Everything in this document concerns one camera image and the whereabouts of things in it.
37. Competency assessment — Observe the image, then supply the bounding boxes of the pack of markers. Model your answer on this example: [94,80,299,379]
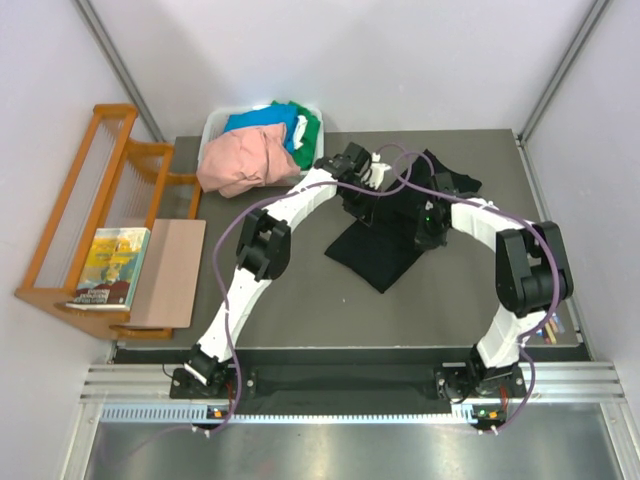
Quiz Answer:
[536,319,565,345]

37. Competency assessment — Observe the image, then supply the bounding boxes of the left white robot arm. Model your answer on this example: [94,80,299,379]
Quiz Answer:
[184,143,391,397]

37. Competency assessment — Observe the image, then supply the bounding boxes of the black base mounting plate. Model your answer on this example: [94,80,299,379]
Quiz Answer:
[169,347,526,414]

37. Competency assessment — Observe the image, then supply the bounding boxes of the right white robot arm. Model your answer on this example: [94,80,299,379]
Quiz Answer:
[415,173,574,400]

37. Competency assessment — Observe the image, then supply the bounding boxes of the yellow book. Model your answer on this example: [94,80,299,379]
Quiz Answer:
[64,227,151,312]

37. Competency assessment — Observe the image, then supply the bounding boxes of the white slotted cable duct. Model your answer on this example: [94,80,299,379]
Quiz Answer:
[100,403,501,425]

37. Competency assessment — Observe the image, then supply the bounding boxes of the orange wooden rack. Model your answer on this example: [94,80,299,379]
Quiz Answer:
[15,104,202,341]

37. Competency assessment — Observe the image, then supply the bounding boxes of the green t-shirt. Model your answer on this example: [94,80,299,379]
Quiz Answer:
[271,101,321,170]

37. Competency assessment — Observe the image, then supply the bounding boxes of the black t-shirt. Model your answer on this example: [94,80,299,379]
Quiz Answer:
[325,180,451,293]

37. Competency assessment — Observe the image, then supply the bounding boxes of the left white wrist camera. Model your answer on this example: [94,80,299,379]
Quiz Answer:
[361,152,391,190]

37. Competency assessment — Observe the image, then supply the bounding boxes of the white laundry basket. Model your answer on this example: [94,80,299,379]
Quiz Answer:
[198,105,326,189]

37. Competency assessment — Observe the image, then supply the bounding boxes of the blue t-shirt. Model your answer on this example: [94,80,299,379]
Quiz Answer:
[224,104,298,134]

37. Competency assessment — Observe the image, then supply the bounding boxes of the pink t-shirt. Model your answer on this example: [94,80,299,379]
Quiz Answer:
[196,123,301,198]

